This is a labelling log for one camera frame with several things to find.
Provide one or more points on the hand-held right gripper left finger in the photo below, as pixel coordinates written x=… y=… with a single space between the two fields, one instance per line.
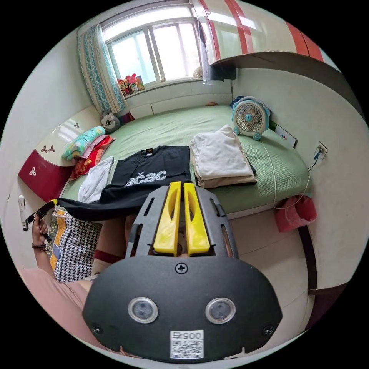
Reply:
x=165 y=227

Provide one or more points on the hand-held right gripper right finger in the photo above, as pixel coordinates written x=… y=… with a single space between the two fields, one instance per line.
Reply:
x=199 y=230

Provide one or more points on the black t-shirt with white print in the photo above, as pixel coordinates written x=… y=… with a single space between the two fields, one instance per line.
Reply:
x=144 y=170

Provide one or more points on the person's left forearm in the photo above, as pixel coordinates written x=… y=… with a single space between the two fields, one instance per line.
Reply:
x=44 y=256

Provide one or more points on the person's left hand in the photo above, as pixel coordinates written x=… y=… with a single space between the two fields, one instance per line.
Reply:
x=39 y=233

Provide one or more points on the red and white headboard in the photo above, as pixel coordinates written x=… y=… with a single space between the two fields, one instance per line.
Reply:
x=46 y=164

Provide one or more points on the white garment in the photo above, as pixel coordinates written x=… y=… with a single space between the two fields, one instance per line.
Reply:
x=95 y=180

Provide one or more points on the houndstooth bag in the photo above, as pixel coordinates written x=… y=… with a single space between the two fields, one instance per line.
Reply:
x=76 y=248

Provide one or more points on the red pillow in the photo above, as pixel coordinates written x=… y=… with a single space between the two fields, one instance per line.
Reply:
x=92 y=157

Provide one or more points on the teal floral rolled blanket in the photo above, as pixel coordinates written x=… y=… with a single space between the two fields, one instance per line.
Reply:
x=82 y=141

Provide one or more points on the pile of clothes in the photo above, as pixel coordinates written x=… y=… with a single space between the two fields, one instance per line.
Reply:
x=220 y=157

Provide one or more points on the bed with green mat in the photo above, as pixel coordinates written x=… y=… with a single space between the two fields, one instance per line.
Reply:
x=173 y=129

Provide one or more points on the grey plush toy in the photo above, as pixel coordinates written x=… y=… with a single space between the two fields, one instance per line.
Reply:
x=110 y=122

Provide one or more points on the red bag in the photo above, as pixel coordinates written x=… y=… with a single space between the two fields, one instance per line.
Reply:
x=297 y=213

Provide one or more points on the person's body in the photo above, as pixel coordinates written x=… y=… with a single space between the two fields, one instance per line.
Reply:
x=57 y=302

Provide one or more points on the white and blue table fan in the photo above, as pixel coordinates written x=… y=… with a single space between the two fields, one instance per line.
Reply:
x=249 y=118

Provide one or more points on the white flat box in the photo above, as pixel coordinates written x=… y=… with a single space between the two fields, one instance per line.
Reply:
x=285 y=135

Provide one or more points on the teal patterned curtain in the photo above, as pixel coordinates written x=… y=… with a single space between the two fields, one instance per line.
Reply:
x=99 y=72

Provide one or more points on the toys on window sill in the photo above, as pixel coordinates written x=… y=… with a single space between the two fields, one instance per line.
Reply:
x=129 y=85

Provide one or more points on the window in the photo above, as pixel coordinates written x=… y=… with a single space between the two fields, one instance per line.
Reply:
x=152 y=46

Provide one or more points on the cupboard with red stripes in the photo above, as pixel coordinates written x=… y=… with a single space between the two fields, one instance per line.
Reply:
x=253 y=26

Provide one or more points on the wall socket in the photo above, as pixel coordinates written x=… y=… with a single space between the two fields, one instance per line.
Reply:
x=320 y=150

